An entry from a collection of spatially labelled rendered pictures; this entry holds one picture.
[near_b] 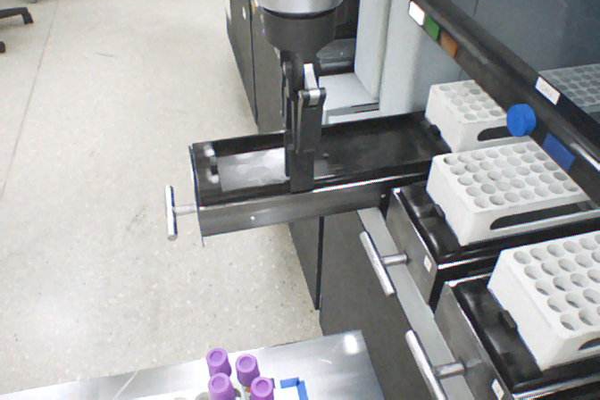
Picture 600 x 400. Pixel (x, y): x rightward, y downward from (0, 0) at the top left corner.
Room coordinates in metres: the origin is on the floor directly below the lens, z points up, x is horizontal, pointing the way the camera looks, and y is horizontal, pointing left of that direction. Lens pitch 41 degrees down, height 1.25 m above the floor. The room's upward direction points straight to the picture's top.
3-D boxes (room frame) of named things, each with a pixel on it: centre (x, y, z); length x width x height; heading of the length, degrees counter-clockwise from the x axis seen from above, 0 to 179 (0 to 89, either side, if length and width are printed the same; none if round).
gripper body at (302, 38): (0.50, 0.00, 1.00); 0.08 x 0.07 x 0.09; 14
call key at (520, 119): (0.39, -0.21, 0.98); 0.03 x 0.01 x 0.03; 14
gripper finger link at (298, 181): (0.48, -0.01, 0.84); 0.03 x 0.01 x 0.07; 104
